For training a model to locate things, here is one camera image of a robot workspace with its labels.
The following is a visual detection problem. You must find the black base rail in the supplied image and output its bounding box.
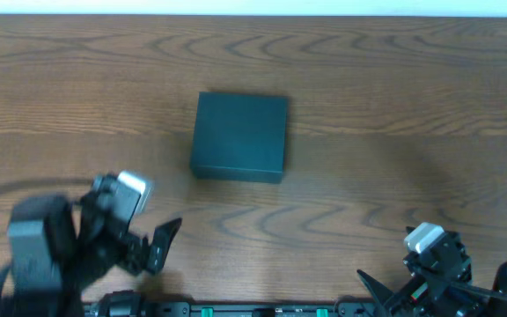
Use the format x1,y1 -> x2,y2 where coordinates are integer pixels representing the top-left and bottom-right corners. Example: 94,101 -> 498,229
84,291 -> 375,317

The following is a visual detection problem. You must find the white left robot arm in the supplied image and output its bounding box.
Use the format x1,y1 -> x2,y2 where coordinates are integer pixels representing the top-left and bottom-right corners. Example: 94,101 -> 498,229
0,171 -> 182,316

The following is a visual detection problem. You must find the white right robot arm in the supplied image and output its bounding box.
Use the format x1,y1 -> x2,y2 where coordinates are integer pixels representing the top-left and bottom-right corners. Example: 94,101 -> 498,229
357,224 -> 507,317

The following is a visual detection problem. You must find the black gift box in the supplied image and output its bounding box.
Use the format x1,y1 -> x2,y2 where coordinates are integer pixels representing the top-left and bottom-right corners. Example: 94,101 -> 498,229
189,92 -> 289,183

